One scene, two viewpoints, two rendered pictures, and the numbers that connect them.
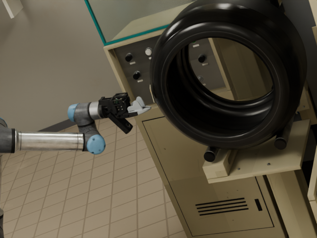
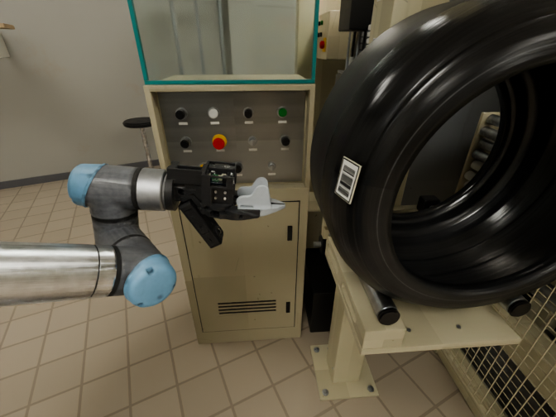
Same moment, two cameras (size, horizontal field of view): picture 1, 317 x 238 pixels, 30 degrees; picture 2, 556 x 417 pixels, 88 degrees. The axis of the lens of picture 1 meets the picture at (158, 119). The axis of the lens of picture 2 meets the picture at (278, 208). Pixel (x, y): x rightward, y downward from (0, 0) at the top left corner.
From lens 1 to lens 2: 1.92 m
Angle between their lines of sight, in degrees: 31
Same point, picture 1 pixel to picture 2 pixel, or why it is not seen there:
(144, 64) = (200, 129)
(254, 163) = (425, 318)
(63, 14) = (58, 79)
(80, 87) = (66, 149)
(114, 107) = (210, 192)
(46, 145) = not seen: outside the picture
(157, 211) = not seen: hidden behind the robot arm
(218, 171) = (390, 339)
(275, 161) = (462, 320)
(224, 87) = (296, 182)
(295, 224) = (350, 344)
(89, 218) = not seen: hidden behind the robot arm
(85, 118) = (119, 203)
